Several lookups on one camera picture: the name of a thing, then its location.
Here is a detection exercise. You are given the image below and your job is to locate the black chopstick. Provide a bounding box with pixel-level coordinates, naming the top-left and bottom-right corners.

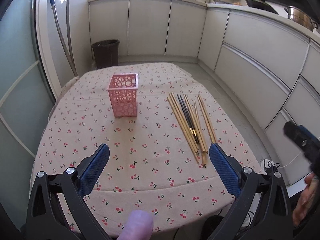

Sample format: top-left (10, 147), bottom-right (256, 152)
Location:
top-left (180, 95), bottom-right (201, 143)
top-left (177, 94), bottom-right (200, 144)

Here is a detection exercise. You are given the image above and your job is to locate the right hand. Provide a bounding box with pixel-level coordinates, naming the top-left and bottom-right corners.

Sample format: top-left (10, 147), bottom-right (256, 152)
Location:
top-left (292, 173), bottom-right (319, 227)

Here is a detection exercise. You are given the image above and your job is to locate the left hand thumb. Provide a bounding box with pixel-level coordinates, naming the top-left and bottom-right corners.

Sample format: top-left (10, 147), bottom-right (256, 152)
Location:
top-left (117, 210), bottom-right (153, 240)

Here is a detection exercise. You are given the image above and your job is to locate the white power adapter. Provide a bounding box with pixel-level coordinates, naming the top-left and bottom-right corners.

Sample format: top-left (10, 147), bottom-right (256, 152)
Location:
top-left (260, 158), bottom-right (274, 170)

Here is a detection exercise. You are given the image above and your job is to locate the stainless steel pot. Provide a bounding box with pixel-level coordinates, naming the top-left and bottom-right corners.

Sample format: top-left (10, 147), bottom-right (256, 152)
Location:
top-left (284, 6), bottom-right (319, 31)

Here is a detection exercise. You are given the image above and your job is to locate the black wok pan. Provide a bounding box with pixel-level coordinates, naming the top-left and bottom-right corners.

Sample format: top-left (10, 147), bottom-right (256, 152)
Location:
top-left (245, 0), bottom-right (279, 15)

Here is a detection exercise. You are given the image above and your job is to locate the cherry print tablecloth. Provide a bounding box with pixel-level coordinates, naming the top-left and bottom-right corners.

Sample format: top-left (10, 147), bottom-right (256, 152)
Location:
top-left (33, 63), bottom-right (261, 237)

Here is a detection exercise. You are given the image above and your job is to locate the pink perforated utensil basket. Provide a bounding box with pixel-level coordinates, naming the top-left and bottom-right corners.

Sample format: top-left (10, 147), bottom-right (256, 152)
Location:
top-left (107, 73), bottom-right (138, 118)

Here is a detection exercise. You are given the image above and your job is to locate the dark brown trash bin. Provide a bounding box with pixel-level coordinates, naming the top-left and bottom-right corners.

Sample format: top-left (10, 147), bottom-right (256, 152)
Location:
top-left (91, 40), bottom-right (120, 69)

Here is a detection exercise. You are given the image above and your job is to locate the white cable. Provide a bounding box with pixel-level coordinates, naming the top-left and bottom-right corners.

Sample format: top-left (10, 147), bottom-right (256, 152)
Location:
top-left (273, 151), bottom-right (303, 169)

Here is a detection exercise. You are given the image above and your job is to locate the blue handled mop pole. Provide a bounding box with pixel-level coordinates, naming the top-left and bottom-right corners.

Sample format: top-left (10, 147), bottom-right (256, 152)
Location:
top-left (49, 0), bottom-right (71, 68)

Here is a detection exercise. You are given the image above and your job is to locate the dark handled mop pole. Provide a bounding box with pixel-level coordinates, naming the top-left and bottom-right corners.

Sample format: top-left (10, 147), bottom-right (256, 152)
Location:
top-left (66, 0), bottom-right (78, 76)

